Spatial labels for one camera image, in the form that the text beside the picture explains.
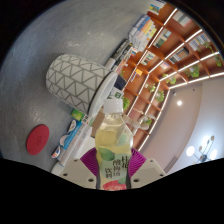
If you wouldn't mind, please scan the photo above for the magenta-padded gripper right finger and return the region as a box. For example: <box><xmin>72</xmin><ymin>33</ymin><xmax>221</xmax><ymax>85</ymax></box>
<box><xmin>129</xmin><ymin>148</ymin><xmax>167</xmax><ymax>190</ymax></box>

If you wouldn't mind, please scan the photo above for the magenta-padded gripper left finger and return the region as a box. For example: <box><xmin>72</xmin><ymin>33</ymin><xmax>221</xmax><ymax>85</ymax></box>
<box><xmin>59</xmin><ymin>148</ymin><xmax>100</xmax><ymax>190</ymax></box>

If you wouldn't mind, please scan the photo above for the clear drink bottle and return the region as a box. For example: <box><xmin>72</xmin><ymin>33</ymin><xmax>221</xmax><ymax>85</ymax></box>
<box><xmin>94</xmin><ymin>98</ymin><xmax>134</xmax><ymax>192</ymax></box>

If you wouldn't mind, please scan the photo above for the wooden artist mannequin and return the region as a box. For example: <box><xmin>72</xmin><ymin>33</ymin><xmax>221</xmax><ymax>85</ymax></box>
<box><xmin>122</xmin><ymin>113</ymin><xmax>156</xmax><ymax>135</ymax></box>

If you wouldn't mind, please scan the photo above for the tan upholstered chair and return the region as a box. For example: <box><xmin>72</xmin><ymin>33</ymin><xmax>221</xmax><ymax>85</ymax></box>
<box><xmin>90</xmin><ymin>112</ymin><xmax>105</xmax><ymax>138</ymax></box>

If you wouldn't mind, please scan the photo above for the flat round red coaster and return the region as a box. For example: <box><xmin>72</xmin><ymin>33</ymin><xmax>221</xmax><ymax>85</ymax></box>
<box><xmin>25</xmin><ymin>124</ymin><xmax>51</xmax><ymax>156</ymax></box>

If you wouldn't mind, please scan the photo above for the branched ceiling lamp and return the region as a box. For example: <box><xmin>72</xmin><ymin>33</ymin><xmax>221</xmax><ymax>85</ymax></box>
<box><xmin>185</xmin><ymin>134</ymin><xmax>220</xmax><ymax>165</ymax></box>

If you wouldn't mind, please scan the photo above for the green and white tissue box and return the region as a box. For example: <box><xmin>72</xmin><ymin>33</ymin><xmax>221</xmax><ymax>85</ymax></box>
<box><xmin>69</xmin><ymin>108</ymin><xmax>96</xmax><ymax>127</ymax></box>

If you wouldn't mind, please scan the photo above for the small green and white carton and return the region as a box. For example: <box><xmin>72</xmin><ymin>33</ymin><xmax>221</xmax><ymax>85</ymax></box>
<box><xmin>109</xmin><ymin>88</ymin><xmax>126</xmax><ymax>101</ymax></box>

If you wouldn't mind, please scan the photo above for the white mug, grey triangle pattern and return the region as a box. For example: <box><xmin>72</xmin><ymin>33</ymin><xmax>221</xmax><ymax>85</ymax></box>
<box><xmin>45</xmin><ymin>53</ymin><xmax>119</xmax><ymax>118</ymax></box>

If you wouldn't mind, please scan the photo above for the dark magazine stack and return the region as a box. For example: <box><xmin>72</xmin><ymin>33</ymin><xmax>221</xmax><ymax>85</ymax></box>
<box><xmin>104</xmin><ymin>37</ymin><xmax>135</xmax><ymax>73</ymax></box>

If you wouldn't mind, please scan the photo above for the wooden wall shelf unit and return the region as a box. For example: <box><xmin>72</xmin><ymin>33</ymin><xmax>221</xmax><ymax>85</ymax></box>
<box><xmin>112</xmin><ymin>0</ymin><xmax>224</xmax><ymax>153</ymax></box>

